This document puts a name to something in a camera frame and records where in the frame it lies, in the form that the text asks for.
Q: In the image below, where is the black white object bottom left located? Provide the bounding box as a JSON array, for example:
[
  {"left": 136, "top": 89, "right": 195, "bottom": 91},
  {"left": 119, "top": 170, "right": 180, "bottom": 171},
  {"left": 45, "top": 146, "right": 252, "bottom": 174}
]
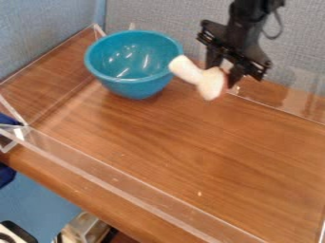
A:
[{"left": 0, "top": 221, "right": 37, "bottom": 243}]

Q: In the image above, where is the clear acrylic tray barrier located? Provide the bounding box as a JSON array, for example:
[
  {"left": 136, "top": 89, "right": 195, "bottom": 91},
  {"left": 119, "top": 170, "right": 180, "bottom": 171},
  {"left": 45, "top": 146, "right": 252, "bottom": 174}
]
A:
[{"left": 0, "top": 26, "right": 325, "bottom": 243}]

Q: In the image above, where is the white plush mushroom toy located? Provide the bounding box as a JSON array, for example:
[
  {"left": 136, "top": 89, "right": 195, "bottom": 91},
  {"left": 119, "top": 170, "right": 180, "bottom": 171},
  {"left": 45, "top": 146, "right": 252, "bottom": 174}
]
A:
[{"left": 168, "top": 55, "right": 226, "bottom": 101}]

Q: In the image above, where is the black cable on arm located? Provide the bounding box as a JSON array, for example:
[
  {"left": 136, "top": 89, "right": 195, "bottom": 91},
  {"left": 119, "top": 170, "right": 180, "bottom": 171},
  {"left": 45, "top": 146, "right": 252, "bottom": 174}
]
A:
[{"left": 260, "top": 9, "right": 285, "bottom": 41}]

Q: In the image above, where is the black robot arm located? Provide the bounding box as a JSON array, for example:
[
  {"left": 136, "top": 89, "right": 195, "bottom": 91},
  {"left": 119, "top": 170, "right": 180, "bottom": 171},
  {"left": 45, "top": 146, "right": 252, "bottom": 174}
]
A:
[{"left": 196, "top": 0, "right": 286, "bottom": 88}]

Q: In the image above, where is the blue plastic bowl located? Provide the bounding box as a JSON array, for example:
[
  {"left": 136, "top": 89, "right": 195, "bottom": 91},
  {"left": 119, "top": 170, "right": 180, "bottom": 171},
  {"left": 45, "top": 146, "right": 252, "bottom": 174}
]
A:
[{"left": 84, "top": 30, "right": 183, "bottom": 100}]

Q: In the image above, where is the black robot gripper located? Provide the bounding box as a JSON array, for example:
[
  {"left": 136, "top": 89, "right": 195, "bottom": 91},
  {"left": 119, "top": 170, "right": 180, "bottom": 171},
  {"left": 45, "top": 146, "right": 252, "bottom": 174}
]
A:
[{"left": 196, "top": 19, "right": 271, "bottom": 88}]

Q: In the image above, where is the beige metal frame below table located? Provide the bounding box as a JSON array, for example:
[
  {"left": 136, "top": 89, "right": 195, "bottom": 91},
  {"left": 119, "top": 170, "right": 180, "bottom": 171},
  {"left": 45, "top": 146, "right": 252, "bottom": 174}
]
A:
[{"left": 56, "top": 212, "right": 111, "bottom": 243}]

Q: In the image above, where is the dark blue cloth object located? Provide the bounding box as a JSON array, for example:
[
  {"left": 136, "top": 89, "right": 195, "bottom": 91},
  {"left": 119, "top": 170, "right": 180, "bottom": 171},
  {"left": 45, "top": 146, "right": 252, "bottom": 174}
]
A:
[{"left": 0, "top": 112, "right": 20, "bottom": 189}]

